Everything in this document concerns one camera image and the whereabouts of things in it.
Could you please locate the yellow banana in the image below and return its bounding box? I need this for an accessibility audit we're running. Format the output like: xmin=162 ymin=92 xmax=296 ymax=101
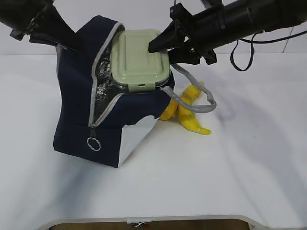
xmin=177 ymin=85 xmax=211 ymax=135

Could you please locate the navy blue lunch bag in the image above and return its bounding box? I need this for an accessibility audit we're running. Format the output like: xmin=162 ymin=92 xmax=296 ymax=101
xmin=53 ymin=15 xmax=217 ymax=169

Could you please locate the green lid glass container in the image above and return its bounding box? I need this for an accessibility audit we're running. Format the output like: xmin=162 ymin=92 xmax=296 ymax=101
xmin=110 ymin=29 xmax=170 ymax=93

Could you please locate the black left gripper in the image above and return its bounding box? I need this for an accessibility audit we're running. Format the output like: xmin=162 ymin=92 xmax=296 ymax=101
xmin=9 ymin=0 xmax=83 ymax=50

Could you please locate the yellow pear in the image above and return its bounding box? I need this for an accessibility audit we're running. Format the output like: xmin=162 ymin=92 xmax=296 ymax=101
xmin=159 ymin=99 xmax=178 ymax=121

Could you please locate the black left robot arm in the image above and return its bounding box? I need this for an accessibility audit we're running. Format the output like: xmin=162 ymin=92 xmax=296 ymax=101
xmin=0 ymin=0 xmax=83 ymax=50

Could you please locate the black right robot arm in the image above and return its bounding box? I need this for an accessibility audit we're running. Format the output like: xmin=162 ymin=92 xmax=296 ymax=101
xmin=148 ymin=0 xmax=307 ymax=65

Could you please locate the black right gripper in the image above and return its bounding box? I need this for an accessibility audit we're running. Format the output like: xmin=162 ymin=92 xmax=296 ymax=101
xmin=148 ymin=3 xmax=224 ymax=65

